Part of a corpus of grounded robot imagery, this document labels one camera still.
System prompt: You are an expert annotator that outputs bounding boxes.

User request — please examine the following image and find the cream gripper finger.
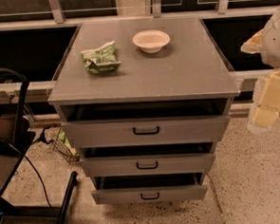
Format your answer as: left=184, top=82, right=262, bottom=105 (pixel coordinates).
left=241, top=29, right=264, bottom=54
left=248, top=69, right=280, bottom=135

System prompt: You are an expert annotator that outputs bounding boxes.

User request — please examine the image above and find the grey top drawer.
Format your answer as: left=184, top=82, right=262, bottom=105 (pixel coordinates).
left=62, top=100, right=229, bottom=148

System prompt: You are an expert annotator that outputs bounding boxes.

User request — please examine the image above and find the grey drawer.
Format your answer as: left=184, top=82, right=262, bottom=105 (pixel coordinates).
left=92, top=173, right=208, bottom=205
left=62, top=100, right=229, bottom=148
left=80, top=143, right=215, bottom=177

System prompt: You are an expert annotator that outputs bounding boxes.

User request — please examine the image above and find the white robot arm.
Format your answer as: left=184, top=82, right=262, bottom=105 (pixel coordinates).
left=241, top=6, right=280, bottom=135

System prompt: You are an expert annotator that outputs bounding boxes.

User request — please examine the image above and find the grey drawer cabinet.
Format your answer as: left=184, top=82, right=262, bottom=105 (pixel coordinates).
left=43, top=13, right=248, bottom=210

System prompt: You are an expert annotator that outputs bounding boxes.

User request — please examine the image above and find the grey middle drawer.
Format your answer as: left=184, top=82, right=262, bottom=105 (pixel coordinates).
left=80, top=143, right=215, bottom=177

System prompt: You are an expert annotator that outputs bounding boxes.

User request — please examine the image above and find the grey bottom drawer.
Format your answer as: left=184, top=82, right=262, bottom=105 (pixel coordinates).
left=92, top=173, right=208, bottom=205

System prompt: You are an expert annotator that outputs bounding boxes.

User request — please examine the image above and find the white bowl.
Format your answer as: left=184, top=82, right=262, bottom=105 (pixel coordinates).
left=133, top=30, right=170, bottom=53

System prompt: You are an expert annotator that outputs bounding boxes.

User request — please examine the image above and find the green crumpled snack bag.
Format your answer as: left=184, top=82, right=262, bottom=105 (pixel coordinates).
left=82, top=41, right=121, bottom=74

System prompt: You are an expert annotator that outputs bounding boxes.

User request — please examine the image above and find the black cable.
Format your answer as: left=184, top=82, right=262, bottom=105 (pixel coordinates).
left=23, top=152, right=69, bottom=224

